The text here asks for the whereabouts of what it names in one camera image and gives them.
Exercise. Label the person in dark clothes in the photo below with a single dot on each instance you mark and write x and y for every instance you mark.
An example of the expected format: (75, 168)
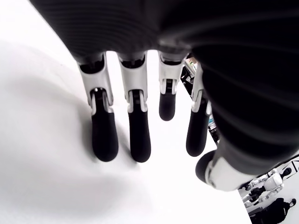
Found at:
(278, 208)

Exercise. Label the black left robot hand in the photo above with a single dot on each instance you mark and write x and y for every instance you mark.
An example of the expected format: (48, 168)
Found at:
(210, 35)

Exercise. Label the white humanoid robot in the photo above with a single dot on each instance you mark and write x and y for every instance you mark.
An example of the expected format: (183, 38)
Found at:
(272, 180)

